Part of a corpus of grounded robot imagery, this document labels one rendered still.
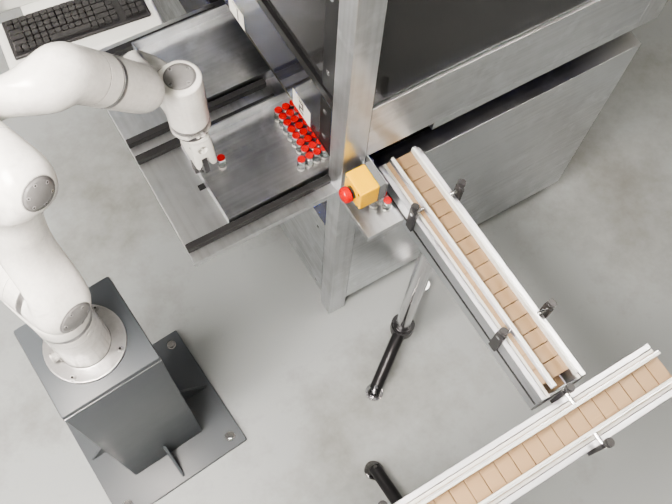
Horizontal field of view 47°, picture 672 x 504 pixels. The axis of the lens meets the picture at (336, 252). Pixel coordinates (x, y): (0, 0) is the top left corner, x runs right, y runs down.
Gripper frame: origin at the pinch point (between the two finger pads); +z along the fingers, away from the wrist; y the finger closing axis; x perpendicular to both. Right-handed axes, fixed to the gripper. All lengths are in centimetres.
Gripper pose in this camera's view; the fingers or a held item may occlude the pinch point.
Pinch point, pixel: (199, 164)
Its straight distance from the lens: 175.7
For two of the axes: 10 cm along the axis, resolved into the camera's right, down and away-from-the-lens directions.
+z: -0.4, 4.1, 9.1
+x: -8.6, 4.5, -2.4
